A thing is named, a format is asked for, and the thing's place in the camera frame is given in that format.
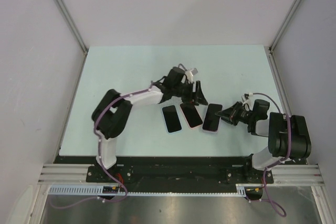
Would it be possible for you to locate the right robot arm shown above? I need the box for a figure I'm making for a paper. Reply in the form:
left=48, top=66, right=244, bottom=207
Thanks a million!
left=215, top=99, right=311, bottom=183

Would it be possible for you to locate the white slotted cable duct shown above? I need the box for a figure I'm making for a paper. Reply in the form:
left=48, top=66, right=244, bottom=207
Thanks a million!
left=48, top=183, right=268, bottom=196

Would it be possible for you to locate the pink silicone phone case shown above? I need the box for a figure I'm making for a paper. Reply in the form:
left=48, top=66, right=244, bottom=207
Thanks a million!
left=178, top=102, right=204, bottom=130

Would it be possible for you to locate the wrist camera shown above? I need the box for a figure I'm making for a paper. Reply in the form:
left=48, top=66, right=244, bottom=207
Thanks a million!
left=185, top=68, right=198, bottom=83
left=241, top=92, right=254, bottom=107

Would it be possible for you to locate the left aluminium frame post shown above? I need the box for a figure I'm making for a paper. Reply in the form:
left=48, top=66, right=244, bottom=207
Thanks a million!
left=39, top=0, right=88, bottom=55

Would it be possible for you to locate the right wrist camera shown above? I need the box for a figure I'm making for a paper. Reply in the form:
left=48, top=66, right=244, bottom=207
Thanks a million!
left=241, top=92, right=254, bottom=107

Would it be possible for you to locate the clear blue phone case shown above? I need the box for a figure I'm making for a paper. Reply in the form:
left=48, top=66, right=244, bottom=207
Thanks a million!
left=161, top=104, right=183, bottom=134

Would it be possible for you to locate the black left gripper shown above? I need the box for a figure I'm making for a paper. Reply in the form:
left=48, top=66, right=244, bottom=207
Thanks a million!
left=172, top=80, right=207, bottom=106

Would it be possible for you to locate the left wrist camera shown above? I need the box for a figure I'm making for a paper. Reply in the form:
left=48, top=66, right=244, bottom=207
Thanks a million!
left=185, top=68, right=198, bottom=83

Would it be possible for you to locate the aluminium front rail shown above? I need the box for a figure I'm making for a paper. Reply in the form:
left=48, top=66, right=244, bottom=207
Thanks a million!
left=39, top=164, right=324, bottom=186

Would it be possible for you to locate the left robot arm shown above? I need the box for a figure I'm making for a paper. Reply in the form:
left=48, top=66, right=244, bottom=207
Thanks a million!
left=91, top=65, right=208, bottom=182

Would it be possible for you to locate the lilac phone case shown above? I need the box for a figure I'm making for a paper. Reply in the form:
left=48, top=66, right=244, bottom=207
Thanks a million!
left=201, top=103, right=224, bottom=134

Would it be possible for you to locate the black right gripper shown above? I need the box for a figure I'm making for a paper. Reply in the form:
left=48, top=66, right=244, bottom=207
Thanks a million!
left=215, top=101, right=255, bottom=126

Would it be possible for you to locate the aluminium frame post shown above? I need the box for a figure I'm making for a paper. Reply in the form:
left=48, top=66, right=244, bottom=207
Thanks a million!
left=268, top=0, right=319, bottom=53
left=39, top=0, right=88, bottom=55

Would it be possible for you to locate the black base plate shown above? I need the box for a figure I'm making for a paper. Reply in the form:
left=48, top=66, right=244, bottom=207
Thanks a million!
left=53, top=155, right=307, bottom=184

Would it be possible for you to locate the right aluminium frame post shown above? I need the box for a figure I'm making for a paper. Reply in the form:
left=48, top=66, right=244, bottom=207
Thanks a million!
left=268, top=0, right=319, bottom=53

